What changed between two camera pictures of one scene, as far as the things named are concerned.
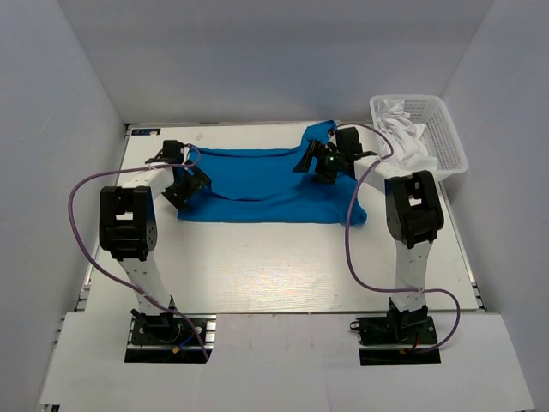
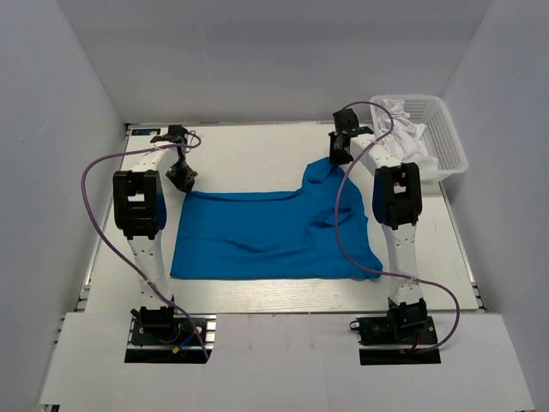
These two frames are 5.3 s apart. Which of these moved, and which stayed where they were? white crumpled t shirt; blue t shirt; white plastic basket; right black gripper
Moved: blue t shirt; right black gripper
Stayed: white crumpled t shirt; white plastic basket
